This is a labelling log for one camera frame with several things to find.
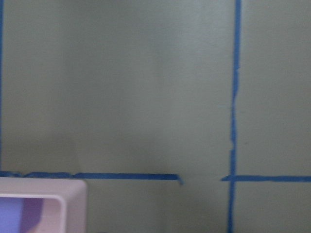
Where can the pink plastic bin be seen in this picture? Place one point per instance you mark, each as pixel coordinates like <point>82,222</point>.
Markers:
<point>64,202</point>

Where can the purple foam block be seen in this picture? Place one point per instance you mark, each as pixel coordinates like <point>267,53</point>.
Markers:
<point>19,215</point>

